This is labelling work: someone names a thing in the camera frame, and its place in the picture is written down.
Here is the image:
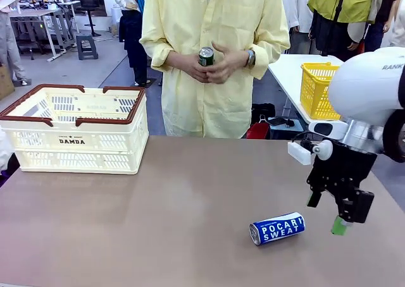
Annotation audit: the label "person's right forearm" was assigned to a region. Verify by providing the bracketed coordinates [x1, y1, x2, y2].
[139, 35, 178, 73]

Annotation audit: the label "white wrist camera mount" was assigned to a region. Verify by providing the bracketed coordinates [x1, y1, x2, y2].
[287, 139, 334, 166]

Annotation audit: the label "blue Pocari Sweat can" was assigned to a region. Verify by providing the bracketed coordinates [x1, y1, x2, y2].
[249, 211, 306, 247]

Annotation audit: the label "cream shopping basket brown rim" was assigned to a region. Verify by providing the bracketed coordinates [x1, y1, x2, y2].
[0, 83, 150, 175]

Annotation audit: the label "person's right hand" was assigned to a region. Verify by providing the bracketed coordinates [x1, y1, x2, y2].
[167, 50, 210, 83]

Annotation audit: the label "red bag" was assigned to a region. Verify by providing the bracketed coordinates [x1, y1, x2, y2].
[246, 114, 270, 140]

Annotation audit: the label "person in yellow shirt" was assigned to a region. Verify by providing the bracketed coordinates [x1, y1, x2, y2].
[139, 0, 291, 139]

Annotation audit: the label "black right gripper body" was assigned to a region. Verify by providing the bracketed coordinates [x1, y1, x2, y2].
[306, 141, 378, 195]

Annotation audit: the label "grey step stool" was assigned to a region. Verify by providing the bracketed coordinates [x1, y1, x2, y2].
[75, 34, 99, 61]

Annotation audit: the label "white side table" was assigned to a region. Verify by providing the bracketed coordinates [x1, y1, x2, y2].
[268, 53, 344, 125]

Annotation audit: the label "yellow plastic basket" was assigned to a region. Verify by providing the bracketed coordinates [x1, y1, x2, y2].
[299, 62, 342, 121]

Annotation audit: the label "person's left hand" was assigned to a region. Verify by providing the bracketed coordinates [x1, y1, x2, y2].
[204, 41, 251, 85]

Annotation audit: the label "mannequin with dark skirt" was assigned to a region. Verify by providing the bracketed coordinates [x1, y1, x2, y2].
[110, 0, 149, 87]

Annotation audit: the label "black bag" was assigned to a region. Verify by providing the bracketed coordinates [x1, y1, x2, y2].
[251, 102, 276, 120]

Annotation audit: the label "blue grey stool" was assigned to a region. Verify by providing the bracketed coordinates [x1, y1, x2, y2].
[268, 119, 309, 141]

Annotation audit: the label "person in lime jacket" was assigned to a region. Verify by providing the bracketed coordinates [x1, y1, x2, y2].
[307, 0, 383, 62]

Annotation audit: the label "person's left forearm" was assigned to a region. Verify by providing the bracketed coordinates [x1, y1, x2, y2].
[249, 39, 291, 80]

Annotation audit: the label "grey workshop desk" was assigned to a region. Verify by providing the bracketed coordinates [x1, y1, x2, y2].
[9, 8, 77, 62]

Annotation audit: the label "dark green slim can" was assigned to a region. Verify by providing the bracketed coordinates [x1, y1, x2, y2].
[198, 46, 215, 68]

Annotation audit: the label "brown cardboard box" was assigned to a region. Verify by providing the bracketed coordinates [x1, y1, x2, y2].
[0, 64, 15, 101]

